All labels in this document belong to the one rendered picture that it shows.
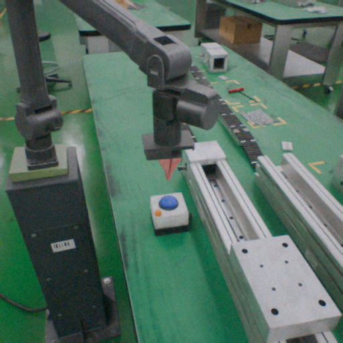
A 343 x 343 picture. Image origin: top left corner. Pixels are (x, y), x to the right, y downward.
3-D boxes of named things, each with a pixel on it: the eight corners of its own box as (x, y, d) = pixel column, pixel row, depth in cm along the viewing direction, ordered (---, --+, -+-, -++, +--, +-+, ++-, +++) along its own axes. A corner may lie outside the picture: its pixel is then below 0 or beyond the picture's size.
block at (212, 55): (200, 67, 180) (201, 49, 175) (221, 66, 182) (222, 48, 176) (205, 74, 172) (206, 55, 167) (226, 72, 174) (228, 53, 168)
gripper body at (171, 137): (195, 153, 67) (196, 119, 62) (145, 157, 65) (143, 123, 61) (188, 137, 72) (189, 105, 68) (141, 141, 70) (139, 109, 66)
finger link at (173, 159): (181, 186, 71) (181, 149, 65) (148, 190, 70) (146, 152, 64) (175, 169, 76) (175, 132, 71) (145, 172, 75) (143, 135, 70)
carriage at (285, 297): (227, 267, 63) (230, 242, 59) (281, 259, 65) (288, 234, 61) (262, 354, 50) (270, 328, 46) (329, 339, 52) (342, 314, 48)
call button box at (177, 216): (150, 214, 84) (149, 194, 80) (187, 209, 85) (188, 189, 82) (155, 236, 77) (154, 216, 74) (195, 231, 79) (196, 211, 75)
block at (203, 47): (195, 61, 190) (196, 43, 184) (214, 59, 192) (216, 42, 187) (201, 66, 182) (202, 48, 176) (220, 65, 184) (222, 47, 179)
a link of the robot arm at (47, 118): (42, 132, 100) (26, 138, 97) (37, 100, 95) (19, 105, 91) (62, 142, 96) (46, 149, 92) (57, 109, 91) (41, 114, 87)
